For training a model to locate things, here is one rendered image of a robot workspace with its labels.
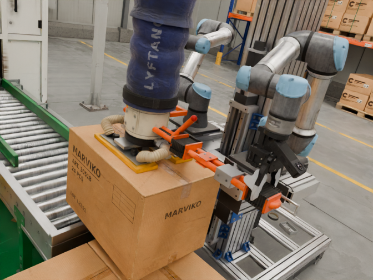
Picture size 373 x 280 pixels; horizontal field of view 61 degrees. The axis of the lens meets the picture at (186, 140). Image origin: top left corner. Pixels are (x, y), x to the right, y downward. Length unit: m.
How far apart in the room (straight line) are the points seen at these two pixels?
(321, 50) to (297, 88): 0.45
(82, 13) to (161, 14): 9.92
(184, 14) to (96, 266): 1.12
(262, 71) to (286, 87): 0.16
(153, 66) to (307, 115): 0.67
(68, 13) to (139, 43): 9.71
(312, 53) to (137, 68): 0.65
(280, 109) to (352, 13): 7.83
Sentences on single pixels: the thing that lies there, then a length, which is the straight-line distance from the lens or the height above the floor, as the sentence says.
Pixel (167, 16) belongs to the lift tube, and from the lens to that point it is 1.15.
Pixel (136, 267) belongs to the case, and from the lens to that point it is 1.29.
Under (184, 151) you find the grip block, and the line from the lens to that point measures 1.12.
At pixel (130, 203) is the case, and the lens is 1.17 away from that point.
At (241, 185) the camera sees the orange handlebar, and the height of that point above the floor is 1.21.
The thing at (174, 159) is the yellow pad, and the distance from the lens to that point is 1.31.
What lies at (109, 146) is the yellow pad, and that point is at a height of 1.09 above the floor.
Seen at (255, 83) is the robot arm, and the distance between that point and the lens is 0.99.
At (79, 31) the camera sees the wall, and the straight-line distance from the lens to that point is 10.90.
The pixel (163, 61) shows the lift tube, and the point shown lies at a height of 1.48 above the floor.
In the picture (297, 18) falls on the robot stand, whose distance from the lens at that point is 1.67.
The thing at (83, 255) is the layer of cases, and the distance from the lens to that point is 1.62.
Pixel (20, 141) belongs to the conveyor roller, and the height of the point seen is 0.53.
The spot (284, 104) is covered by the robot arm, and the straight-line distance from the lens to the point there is 0.87.
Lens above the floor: 1.69
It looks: 23 degrees down
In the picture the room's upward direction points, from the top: 12 degrees clockwise
